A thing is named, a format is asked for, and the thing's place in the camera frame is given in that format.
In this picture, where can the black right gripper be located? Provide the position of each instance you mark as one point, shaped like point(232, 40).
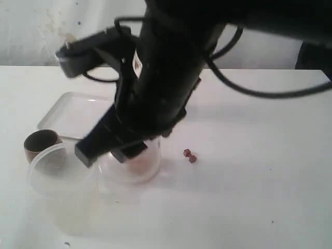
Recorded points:
point(144, 104)

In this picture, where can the clear plastic shaker tumbler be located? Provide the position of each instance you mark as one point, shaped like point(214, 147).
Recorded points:
point(123, 175)

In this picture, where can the large translucent plastic container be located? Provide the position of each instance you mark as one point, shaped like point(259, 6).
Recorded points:
point(68, 187)

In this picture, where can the small brown gold cup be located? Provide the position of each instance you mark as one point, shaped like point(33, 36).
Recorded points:
point(38, 141)

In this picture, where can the clear plastic shaker lid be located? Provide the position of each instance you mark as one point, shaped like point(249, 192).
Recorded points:
point(121, 193)

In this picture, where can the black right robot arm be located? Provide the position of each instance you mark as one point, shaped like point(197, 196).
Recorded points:
point(163, 53)

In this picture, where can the white rectangular plastic tray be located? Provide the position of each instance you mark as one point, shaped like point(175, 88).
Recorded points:
point(74, 114)

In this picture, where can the red cube upper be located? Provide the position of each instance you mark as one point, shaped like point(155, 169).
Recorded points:
point(187, 153)

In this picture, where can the red cube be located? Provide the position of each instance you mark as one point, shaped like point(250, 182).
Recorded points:
point(192, 158)
point(187, 153)

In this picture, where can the red cube lower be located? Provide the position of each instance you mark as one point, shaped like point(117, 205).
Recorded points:
point(192, 158)

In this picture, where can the dark curtain at right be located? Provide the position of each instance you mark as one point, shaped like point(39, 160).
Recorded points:
point(314, 57)

